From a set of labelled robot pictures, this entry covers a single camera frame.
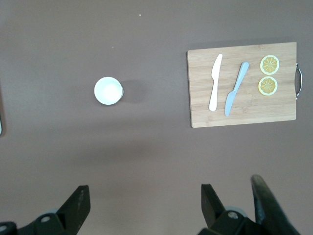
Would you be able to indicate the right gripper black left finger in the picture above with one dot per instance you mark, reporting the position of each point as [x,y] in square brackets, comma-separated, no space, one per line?
[73,210]

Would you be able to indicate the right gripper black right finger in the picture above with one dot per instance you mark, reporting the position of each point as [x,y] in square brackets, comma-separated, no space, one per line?
[212,210]

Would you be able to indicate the white plastic cup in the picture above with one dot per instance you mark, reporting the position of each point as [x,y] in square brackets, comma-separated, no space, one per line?
[108,90]

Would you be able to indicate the wooden cutting board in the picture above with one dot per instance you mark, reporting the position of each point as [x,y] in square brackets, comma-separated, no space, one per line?
[244,115]

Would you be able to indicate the white tray with bear print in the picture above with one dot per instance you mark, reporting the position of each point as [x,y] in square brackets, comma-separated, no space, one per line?
[0,127]

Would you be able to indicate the light blue plastic knife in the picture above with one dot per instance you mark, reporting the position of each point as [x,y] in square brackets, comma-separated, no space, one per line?
[236,88]

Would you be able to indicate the white plastic knife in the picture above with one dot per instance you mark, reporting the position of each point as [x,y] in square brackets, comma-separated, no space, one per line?
[215,80]

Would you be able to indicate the yellow lemon slice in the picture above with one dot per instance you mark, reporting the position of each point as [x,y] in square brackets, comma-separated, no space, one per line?
[267,86]
[269,64]

